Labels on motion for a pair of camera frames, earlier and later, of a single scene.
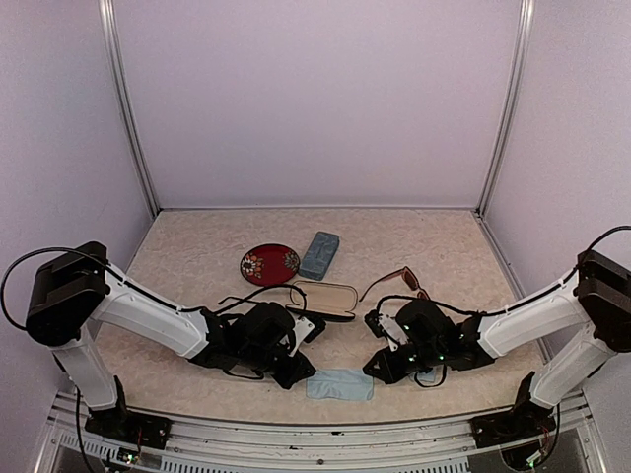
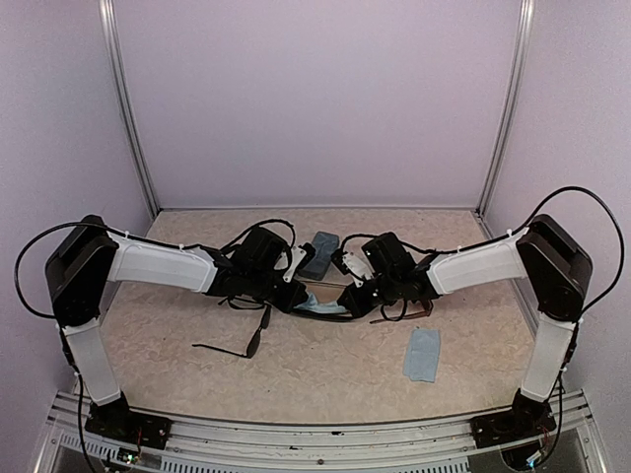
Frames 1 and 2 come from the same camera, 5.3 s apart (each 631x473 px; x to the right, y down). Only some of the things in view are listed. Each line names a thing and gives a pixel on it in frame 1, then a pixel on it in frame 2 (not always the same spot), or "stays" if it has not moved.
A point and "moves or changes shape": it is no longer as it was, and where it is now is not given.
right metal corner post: [525, 11] stays
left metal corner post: [105, 11] stays
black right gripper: [388, 371] to [358, 306]
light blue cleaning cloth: [340, 384] to [312, 304]
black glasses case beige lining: [330, 302] stays
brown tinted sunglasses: [409, 280] moves or changes shape
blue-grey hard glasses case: [319, 255] stays
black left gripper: [302, 368] to [291, 300]
